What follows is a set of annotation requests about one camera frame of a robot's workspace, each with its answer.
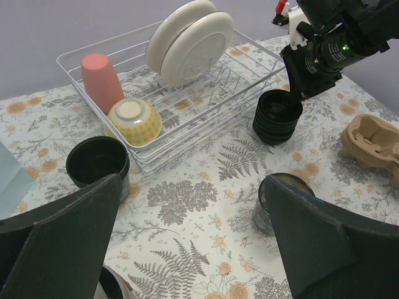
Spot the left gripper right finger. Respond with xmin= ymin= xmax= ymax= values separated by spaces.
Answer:
xmin=264 ymin=175 xmax=398 ymax=298

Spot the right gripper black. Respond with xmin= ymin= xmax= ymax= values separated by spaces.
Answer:
xmin=280 ymin=42 xmax=342 ymax=106

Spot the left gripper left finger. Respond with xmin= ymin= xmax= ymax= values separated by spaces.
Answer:
xmin=1 ymin=174 xmax=121 ymax=298

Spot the black takeout coffee cup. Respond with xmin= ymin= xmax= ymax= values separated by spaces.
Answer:
xmin=252 ymin=173 xmax=315 ymax=235

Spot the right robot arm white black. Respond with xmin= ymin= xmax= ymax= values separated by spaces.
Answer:
xmin=272 ymin=1 xmax=398 ymax=103

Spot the grey straw holder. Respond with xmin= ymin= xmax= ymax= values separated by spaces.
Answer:
xmin=94 ymin=265 xmax=137 ymax=299

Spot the light blue paper bag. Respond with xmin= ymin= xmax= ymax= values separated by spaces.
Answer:
xmin=1 ymin=143 xmax=34 ymax=220

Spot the stack of black cups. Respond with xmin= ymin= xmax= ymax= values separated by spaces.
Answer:
xmin=65 ymin=136 xmax=130 ymax=202

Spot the front white plate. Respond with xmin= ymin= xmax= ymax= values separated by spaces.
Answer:
xmin=161 ymin=12 xmax=234 ymax=87

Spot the white plate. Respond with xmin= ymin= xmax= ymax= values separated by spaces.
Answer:
xmin=145 ymin=1 xmax=216 ymax=74
xmin=161 ymin=12 xmax=234 ymax=87

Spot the floral table mat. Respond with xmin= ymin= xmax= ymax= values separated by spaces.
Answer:
xmin=0 ymin=36 xmax=399 ymax=299

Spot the rear white plate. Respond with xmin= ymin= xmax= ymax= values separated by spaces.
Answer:
xmin=145 ymin=1 xmax=216 ymax=74

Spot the yellow dotted bowl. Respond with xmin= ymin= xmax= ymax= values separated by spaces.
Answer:
xmin=107 ymin=98 xmax=163 ymax=146

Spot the pink plastic cup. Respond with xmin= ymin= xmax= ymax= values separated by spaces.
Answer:
xmin=80 ymin=53 xmax=124 ymax=114

